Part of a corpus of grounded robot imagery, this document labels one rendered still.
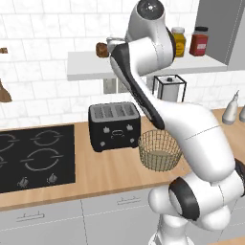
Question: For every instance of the black hob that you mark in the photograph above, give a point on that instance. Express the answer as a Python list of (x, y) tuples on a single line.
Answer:
[(38, 158)]

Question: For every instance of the grey wall shelf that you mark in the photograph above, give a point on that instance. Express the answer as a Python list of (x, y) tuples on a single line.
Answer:
[(89, 65)]

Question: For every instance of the white squeeze bottle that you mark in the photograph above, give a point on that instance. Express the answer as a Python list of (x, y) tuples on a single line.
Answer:
[(231, 111)]

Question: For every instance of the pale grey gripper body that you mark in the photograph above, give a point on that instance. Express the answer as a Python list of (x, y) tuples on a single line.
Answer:
[(114, 42)]

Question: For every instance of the black framed glass canister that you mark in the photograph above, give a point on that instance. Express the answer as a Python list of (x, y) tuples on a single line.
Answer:
[(170, 88)]

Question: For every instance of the small brown wall hook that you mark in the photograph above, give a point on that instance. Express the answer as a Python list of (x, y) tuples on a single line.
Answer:
[(3, 50)]

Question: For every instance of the brown wooden hanging tool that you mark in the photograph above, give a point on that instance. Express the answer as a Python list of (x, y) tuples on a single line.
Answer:
[(4, 94)]

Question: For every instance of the black toaster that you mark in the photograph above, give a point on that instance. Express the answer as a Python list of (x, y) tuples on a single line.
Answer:
[(113, 129)]

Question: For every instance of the red jar with black lid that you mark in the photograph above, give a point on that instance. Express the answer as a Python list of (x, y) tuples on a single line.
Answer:
[(199, 43)]

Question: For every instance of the yellow jar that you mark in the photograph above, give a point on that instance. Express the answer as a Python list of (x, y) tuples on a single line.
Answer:
[(179, 44)]

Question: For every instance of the grey drawer front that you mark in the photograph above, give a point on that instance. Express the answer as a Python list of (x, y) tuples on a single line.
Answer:
[(41, 228), (118, 220)]

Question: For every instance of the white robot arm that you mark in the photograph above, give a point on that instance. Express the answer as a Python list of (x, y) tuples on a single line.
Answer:
[(204, 150)]

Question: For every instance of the grey wall cabinet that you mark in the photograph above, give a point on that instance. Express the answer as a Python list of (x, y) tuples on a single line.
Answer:
[(220, 25)]

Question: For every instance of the brown lumpy object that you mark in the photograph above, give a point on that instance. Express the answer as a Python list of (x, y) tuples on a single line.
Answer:
[(102, 50)]

